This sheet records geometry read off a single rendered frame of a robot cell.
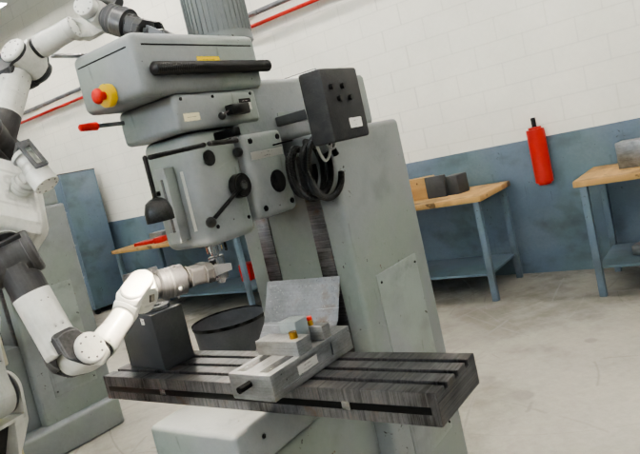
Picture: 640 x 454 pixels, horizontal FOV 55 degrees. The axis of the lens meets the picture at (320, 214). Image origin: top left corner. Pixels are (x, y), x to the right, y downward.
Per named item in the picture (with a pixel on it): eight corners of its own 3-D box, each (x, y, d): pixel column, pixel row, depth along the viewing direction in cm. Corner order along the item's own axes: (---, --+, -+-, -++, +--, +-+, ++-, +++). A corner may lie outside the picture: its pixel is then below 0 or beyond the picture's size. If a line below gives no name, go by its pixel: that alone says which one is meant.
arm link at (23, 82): (27, 69, 194) (10, 129, 184) (-7, 43, 183) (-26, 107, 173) (55, 61, 190) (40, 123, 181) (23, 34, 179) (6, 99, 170)
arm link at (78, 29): (101, 12, 176) (64, 34, 179) (119, 26, 185) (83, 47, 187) (94, -6, 178) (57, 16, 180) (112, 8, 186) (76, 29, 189)
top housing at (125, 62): (145, 94, 150) (128, 29, 149) (84, 117, 166) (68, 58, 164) (266, 87, 188) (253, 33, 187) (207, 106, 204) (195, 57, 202)
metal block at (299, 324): (299, 343, 165) (294, 322, 165) (283, 343, 169) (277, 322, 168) (310, 336, 169) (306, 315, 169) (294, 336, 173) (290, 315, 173)
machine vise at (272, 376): (275, 403, 149) (265, 360, 148) (233, 399, 159) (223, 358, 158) (353, 347, 177) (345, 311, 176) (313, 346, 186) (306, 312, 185)
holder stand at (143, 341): (165, 371, 196) (149, 311, 194) (130, 365, 211) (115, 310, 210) (195, 356, 205) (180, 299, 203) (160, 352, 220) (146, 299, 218)
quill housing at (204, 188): (215, 246, 167) (186, 131, 164) (166, 253, 179) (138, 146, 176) (260, 230, 182) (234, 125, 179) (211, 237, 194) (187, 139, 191)
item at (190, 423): (246, 482, 155) (234, 437, 154) (158, 465, 176) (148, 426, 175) (349, 394, 195) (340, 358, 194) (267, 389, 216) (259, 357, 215)
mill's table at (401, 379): (443, 428, 135) (435, 394, 134) (108, 398, 208) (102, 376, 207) (479, 383, 153) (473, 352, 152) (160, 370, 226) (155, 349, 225)
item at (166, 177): (181, 243, 168) (162, 167, 166) (171, 244, 170) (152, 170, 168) (191, 239, 171) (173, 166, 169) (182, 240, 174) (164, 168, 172)
